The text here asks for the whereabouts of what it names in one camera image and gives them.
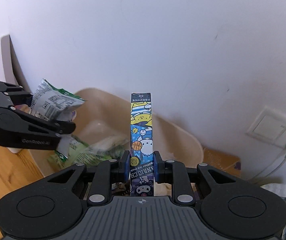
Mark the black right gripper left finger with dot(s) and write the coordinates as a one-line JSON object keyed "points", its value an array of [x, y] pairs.
{"points": [[104, 175]]}

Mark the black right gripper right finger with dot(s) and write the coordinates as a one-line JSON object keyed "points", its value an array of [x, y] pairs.
{"points": [[174, 173]]}

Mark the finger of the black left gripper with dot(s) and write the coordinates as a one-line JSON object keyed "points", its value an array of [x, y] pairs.
{"points": [[19, 96], [34, 125]]}

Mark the green white snack bag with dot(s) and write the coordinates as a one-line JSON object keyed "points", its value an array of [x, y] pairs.
{"points": [[53, 104]]}

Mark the green snack packet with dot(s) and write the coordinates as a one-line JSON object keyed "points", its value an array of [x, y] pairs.
{"points": [[72, 150]]}

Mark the blue cartoon pen box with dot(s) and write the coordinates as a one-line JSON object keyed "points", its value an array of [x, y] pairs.
{"points": [[141, 160]]}

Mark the brown white scrunchie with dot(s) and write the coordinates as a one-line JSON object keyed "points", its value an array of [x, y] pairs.
{"points": [[121, 189]]}

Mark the brown floral patterned box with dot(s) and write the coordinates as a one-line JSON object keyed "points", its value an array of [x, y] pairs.
{"points": [[223, 161]]}

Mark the beige plastic storage bin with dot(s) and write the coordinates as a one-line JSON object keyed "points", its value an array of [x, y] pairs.
{"points": [[107, 125]]}

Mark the grey board against wall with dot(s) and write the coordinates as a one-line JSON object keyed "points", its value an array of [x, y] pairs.
{"points": [[10, 69]]}

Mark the white wall switch socket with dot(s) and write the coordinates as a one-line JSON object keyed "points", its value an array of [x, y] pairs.
{"points": [[269, 127]]}

